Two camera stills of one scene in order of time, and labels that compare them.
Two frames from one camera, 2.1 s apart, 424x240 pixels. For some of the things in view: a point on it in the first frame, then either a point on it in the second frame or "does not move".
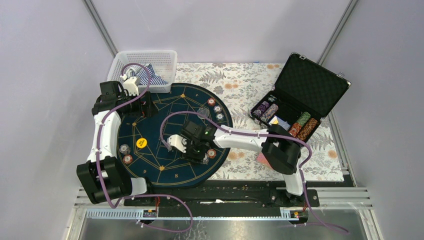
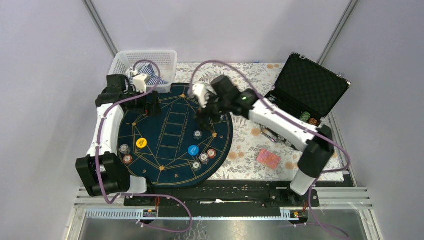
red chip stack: (127, 159) does not move
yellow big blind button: (141, 142) does not move
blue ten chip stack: (206, 159) does not move
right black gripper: (196, 158) -> (202, 114)
